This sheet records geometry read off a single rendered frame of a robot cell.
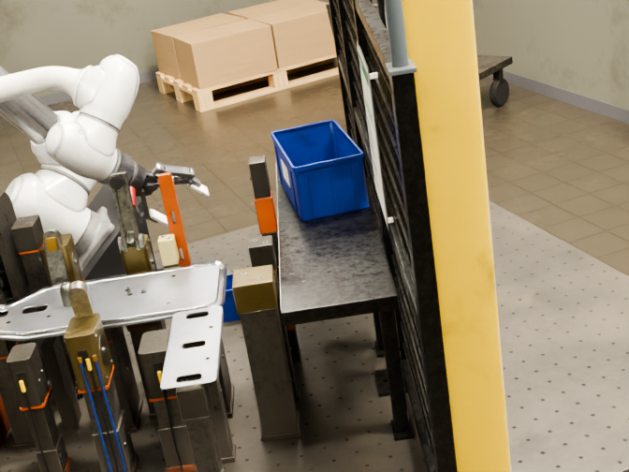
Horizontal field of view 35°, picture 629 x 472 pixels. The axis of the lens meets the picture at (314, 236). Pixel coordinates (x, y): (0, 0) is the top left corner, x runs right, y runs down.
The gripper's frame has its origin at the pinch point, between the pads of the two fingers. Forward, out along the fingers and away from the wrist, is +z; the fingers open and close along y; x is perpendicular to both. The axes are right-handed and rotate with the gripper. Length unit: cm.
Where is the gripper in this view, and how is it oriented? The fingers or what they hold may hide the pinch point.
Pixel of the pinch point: (185, 206)
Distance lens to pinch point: 255.6
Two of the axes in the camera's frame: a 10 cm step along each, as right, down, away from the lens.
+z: 6.4, 3.6, 6.8
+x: -2.5, -7.4, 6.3
